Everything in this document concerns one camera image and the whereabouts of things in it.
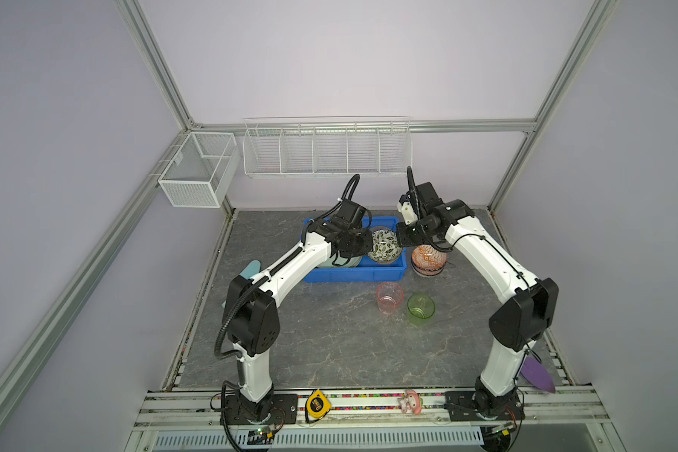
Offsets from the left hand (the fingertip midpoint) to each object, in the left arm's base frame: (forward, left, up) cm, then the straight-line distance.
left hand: (373, 250), depth 84 cm
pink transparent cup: (-7, -6, -18) cm, 20 cm away
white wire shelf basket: (+38, +13, +11) cm, 42 cm away
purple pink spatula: (-34, -44, -19) cm, 58 cm away
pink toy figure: (-38, -6, -16) cm, 42 cm away
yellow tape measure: (-38, +18, -16) cm, 45 cm away
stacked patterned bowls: (-1, -19, -11) cm, 22 cm away
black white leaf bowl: (+3, -4, -3) cm, 6 cm away
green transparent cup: (-12, -15, -18) cm, 26 cm away
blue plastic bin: (0, +1, -13) cm, 13 cm away
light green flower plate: (-10, +11, +10) cm, 18 cm away
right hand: (+2, -9, +2) cm, 9 cm away
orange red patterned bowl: (+7, -21, -13) cm, 26 cm away
